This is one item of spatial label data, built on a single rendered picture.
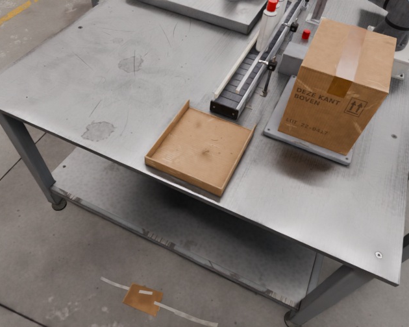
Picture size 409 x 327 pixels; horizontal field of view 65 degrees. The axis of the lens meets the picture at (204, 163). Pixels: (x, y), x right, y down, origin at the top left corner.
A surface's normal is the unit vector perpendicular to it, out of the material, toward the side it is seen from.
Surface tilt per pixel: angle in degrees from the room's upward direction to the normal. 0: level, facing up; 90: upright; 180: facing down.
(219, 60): 0
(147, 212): 1
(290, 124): 90
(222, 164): 0
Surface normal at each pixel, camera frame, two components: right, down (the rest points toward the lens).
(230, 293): 0.07, -0.60
